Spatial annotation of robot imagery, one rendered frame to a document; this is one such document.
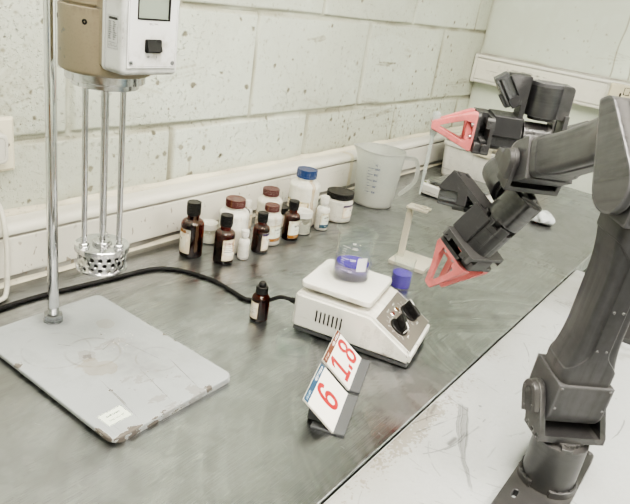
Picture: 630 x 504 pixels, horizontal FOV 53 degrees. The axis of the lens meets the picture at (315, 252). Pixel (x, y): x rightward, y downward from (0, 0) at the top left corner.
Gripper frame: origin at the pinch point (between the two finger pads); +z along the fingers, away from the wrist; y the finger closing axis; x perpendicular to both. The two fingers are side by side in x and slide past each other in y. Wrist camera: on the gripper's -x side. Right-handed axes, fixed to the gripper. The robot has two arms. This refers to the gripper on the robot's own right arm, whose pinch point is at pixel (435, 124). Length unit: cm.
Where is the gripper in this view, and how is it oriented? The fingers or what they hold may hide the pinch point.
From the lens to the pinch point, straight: 117.1
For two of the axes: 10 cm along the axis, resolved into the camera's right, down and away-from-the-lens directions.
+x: -1.3, 9.1, 3.9
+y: -0.9, 3.8, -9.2
